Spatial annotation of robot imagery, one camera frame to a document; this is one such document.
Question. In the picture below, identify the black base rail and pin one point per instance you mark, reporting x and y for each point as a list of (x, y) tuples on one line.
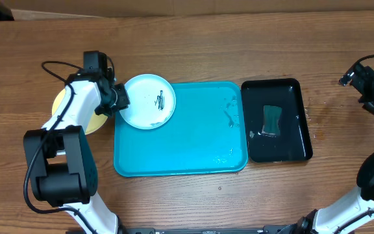
[(269, 229)]

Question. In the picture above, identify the black plastic tray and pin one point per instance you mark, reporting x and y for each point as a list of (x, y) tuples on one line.
[(294, 142)]

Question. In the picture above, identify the teal plastic tray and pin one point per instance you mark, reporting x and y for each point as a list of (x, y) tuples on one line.
[(206, 134)]

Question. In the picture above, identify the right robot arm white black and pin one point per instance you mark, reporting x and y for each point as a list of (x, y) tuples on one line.
[(356, 208)]

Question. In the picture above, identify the yellow plate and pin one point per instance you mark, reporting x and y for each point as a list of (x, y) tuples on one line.
[(96, 121)]

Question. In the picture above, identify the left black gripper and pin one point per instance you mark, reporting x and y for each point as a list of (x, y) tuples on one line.
[(123, 103)]

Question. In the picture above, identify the light blue plate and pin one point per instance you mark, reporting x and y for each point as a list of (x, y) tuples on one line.
[(152, 101)]

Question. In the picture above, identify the green scrubbing sponge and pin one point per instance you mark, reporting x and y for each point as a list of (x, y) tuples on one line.
[(272, 115)]

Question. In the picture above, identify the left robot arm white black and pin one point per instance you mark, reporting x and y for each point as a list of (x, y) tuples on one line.
[(61, 172)]

